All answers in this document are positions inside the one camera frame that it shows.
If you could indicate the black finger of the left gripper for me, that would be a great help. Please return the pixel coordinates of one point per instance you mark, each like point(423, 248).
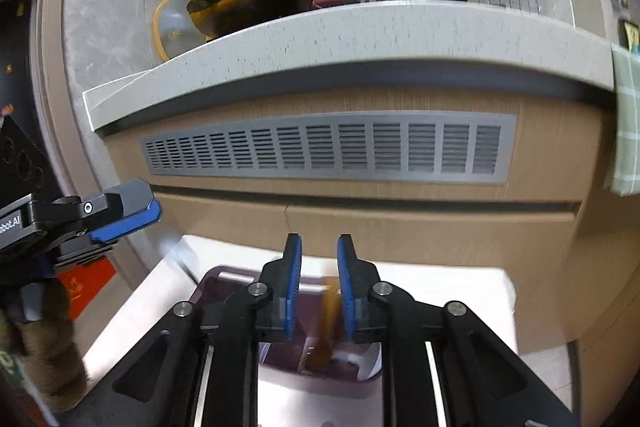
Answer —
point(127, 199)

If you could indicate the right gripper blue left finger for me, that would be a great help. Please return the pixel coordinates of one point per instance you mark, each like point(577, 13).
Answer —
point(276, 317)

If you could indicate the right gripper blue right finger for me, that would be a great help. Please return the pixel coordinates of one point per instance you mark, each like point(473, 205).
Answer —
point(363, 321)

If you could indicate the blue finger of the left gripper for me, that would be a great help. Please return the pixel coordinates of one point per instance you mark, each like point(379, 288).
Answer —
point(125, 226)

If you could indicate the wooden spoon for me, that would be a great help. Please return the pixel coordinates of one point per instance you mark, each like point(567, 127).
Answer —
point(321, 353)

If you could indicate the white plastic spoon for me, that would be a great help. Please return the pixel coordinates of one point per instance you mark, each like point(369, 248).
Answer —
point(369, 362)

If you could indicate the left gloved hand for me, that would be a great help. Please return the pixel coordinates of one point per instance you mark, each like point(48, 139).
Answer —
point(36, 327)

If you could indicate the maroon plastic utensil holder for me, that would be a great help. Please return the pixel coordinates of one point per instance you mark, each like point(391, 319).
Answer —
point(284, 363)

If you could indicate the white tablecloth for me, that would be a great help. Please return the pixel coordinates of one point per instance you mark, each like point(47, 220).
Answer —
point(127, 364)

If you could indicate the grey ventilation grille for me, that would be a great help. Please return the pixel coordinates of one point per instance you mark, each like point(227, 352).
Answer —
point(425, 146)

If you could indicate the green checked towel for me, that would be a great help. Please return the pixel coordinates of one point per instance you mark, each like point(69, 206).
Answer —
point(626, 177)

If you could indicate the grey stone countertop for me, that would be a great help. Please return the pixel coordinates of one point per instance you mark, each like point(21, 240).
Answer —
point(388, 44)

